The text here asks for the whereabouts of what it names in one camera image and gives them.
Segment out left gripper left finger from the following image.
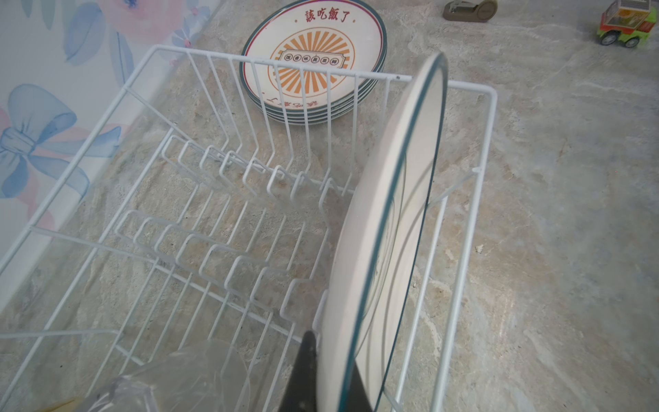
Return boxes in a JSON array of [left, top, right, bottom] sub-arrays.
[[279, 330, 317, 412]]

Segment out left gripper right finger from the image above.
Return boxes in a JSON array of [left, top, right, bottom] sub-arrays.
[[346, 360, 373, 412]]

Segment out white plate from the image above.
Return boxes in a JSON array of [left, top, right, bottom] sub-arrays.
[[317, 53, 448, 411]]

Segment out clear cup white base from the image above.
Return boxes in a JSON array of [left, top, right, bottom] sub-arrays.
[[76, 339, 251, 411]]

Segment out small toy car right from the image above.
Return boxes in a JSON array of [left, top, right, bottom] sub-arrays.
[[597, 0, 657, 49]]

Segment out white wire dish rack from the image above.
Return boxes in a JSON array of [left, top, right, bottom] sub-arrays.
[[1, 46, 497, 411]]

